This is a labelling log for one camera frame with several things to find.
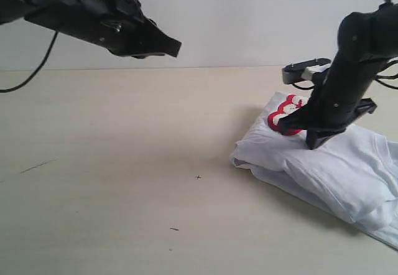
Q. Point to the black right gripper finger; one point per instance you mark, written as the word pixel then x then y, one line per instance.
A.
pixel 301 119
pixel 316 137

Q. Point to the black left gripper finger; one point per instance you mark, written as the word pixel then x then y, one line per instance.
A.
pixel 142 54
pixel 152 38

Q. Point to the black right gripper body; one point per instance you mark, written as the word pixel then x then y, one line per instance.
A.
pixel 341 101

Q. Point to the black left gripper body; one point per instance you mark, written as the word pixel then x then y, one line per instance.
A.
pixel 112 24

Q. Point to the white t-shirt red lettering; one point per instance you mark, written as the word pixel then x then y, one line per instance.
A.
pixel 353 176

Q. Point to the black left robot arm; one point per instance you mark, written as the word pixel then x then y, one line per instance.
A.
pixel 12 10

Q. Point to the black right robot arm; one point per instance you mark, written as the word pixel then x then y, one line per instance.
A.
pixel 367 45

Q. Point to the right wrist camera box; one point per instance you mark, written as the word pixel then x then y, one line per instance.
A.
pixel 304 71

